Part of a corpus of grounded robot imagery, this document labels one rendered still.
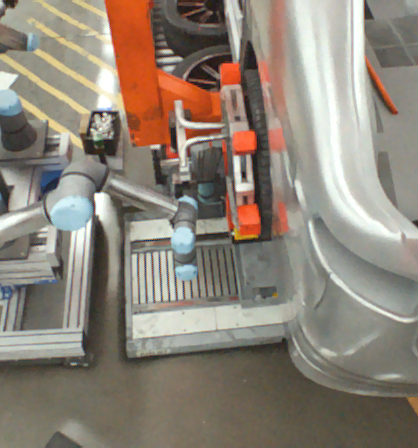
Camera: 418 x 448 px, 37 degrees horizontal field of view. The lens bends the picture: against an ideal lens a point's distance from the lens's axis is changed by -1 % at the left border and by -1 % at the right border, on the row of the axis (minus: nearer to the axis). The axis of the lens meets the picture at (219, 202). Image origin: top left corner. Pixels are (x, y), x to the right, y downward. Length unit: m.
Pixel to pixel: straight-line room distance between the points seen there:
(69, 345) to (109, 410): 0.34
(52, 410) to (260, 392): 0.92
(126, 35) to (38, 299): 1.24
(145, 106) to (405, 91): 1.11
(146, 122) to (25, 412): 1.39
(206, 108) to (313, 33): 1.35
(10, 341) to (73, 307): 0.30
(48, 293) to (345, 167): 1.89
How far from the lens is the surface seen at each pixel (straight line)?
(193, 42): 3.73
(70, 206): 1.88
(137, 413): 2.85
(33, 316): 2.92
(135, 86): 2.75
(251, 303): 2.90
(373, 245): 1.33
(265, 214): 2.23
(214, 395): 2.85
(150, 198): 2.07
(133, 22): 2.55
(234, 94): 2.34
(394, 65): 2.63
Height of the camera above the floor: 2.65
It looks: 51 degrees down
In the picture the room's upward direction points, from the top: 2 degrees counter-clockwise
